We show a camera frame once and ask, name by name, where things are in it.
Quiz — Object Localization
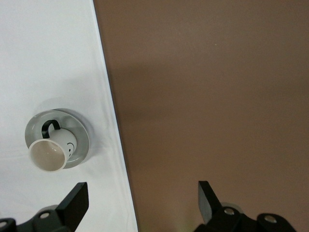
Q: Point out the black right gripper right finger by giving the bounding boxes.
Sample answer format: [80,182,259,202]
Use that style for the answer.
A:
[194,180,298,232]

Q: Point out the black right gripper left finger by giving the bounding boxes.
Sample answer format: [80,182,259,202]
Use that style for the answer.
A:
[0,182,89,232]

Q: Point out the white mug with black handle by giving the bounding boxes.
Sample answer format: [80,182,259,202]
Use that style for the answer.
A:
[28,119,77,173]

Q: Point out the gray plate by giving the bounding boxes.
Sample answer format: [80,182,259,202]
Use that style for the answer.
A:
[24,108,90,169]

